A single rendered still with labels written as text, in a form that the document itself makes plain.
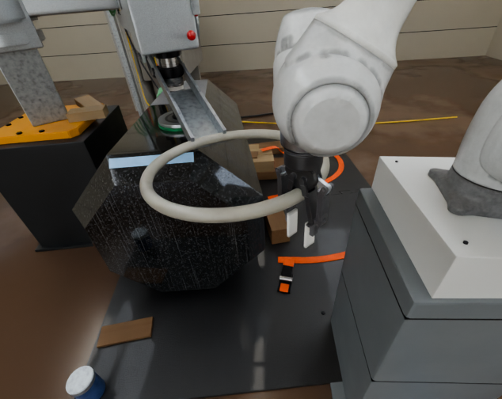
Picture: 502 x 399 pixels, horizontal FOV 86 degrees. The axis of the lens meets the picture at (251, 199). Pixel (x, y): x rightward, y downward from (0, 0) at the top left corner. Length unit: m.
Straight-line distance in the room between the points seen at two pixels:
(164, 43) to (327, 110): 0.96
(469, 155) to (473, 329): 0.37
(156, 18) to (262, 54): 5.26
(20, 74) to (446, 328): 2.03
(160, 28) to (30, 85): 0.99
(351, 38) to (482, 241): 0.47
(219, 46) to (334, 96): 6.15
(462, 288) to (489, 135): 0.29
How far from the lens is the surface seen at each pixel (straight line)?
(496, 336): 0.86
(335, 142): 0.28
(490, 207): 0.73
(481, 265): 0.63
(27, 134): 1.91
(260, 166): 2.28
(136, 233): 1.27
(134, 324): 1.60
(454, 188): 0.74
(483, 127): 0.69
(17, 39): 1.88
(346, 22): 0.31
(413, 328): 0.75
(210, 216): 0.53
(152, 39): 1.16
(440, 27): 7.14
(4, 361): 1.89
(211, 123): 1.02
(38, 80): 1.95
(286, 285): 1.56
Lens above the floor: 1.31
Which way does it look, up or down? 37 degrees down
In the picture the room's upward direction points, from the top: 5 degrees counter-clockwise
